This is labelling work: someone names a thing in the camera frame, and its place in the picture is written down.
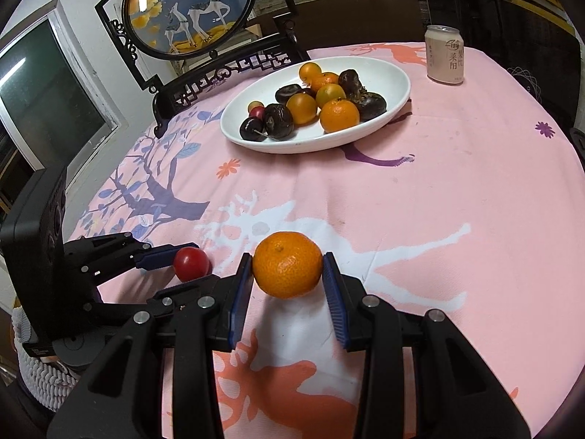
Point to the window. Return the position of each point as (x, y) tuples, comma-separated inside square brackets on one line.
[(54, 107)]

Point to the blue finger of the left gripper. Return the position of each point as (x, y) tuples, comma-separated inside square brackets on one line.
[(155, 258), (187, 291)]

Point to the red cherry tomato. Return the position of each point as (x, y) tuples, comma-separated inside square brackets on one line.
[(191, 263), (258, 112)]

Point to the dark cherry with stem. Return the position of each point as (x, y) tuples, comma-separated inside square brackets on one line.
[(253, 129)]

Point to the brown longan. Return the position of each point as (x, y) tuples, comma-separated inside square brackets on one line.
[(253, 105)]

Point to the brown water chestnut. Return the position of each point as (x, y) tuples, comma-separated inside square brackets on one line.
[(278, 121)]

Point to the large dark dried fruit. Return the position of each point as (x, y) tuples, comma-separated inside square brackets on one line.
[(370, 105)]

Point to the pink beverage can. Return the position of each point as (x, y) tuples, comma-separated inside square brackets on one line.
[(444, 48)]

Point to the pink printed tablecloth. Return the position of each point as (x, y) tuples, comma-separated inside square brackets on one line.
[(472, 202)]

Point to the dark wrinkled passion fruit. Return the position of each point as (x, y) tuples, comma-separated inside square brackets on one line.
[(350, 82)]

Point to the mandarin orange with stem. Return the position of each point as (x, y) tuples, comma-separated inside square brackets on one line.
[(319, 80)]

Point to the small orange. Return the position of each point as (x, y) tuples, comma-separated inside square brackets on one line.
[(339, 114)]

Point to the yellow orange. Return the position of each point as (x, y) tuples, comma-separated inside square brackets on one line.
[(308, 71), (328, 92), (303, 108)]

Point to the black carved wooden stand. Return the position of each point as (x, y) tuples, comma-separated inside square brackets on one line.
[(176, 84)]

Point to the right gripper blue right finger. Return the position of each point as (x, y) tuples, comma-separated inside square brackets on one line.
[(336, 296)]

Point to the white knitted sleeve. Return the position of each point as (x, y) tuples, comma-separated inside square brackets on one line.
[(49, 382)]

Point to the white oval plate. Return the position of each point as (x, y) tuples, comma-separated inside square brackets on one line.
[(376, 76)]

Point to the large mandarin orange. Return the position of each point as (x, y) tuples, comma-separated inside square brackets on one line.
[(287, 265)]

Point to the dark oblong plum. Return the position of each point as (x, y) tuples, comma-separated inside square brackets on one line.
[(284, 93)]

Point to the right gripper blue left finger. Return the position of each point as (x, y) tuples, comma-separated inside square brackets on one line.
[(242, 285)]

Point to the black screen panel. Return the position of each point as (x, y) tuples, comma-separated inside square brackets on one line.
[(544, 58)]

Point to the round deer painting screen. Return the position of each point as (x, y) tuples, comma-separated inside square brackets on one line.
[(173, 29)]

